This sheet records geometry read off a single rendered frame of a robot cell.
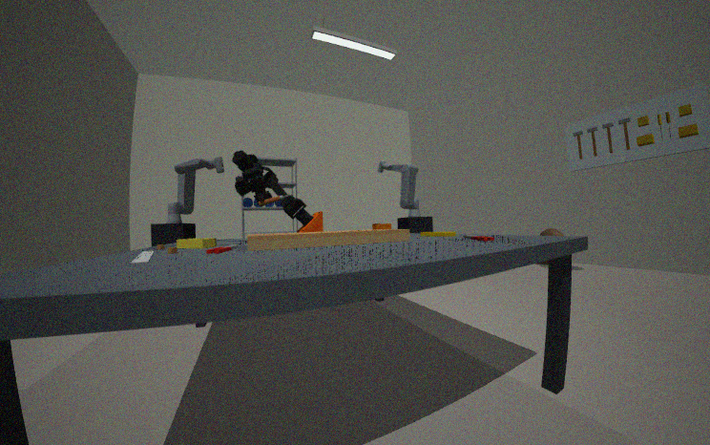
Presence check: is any yellow flat bar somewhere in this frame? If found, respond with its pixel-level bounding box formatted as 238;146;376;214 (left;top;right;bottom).
421;232;455;237

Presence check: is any yellow rectangular block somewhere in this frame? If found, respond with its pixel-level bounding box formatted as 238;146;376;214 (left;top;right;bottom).
177;238;217;249

